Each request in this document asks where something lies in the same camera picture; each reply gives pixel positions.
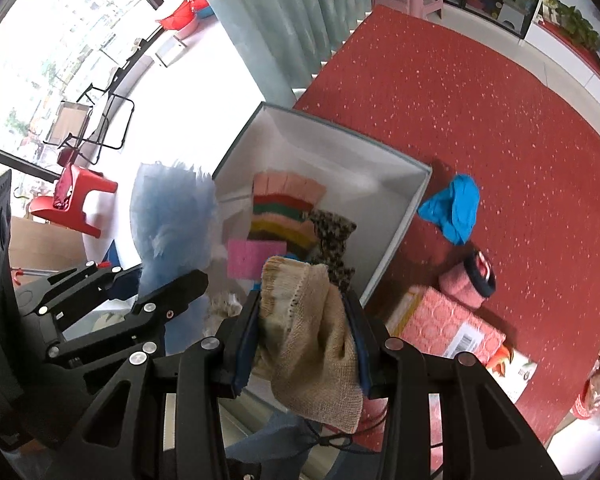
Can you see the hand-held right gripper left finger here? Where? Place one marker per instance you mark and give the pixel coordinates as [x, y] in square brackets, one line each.
[245, 342]

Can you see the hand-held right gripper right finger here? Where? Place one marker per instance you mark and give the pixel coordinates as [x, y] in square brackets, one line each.
[363, 357]

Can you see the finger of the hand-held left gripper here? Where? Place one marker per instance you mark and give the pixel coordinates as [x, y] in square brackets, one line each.
[145, 317]
[80, 285]

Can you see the beige burlap cloth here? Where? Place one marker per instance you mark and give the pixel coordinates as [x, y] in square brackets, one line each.
[310, 340]

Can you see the pink square cloth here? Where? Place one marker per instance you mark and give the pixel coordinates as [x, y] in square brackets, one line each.
[255, 260]

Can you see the light blue tulle cloth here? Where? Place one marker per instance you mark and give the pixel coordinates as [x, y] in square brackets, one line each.
[175, 220]

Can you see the leopard print cloth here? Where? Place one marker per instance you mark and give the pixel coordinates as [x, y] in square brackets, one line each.
[332, 242]

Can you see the striped fringed cloth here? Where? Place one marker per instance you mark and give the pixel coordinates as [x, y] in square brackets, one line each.
[280, 210]

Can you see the grey cardboard box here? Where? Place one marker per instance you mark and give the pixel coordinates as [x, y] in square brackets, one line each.
[340, 170]

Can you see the cream fluffy cloth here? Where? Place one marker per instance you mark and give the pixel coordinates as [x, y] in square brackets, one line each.
[225, 310]

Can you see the brown cardboard box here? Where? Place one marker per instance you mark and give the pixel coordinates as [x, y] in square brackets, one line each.
[45, 250]

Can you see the pink patterned box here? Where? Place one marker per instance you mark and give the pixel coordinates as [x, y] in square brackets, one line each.
[440, 325]

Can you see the red plastic stool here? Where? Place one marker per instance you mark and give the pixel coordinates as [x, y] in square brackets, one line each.
[75, 195]

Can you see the person's denim trouser leg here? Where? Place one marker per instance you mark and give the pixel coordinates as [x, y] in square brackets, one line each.
[275, 445]

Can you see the pink rolled sock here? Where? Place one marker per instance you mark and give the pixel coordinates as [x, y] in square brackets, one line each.
[462, 282]

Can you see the white orange package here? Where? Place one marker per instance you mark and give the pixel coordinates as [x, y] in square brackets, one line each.
[517, 375]

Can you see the black folding rack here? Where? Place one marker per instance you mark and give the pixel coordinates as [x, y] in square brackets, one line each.
[100, 125]

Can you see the red speckled mat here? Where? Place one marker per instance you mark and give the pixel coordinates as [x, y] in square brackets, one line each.
[455, 110]

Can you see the red plastic basin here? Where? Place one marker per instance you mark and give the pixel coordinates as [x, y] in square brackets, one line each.
[177, 15]

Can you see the pale green curtain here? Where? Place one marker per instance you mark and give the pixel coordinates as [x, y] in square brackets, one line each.
[280, 20]

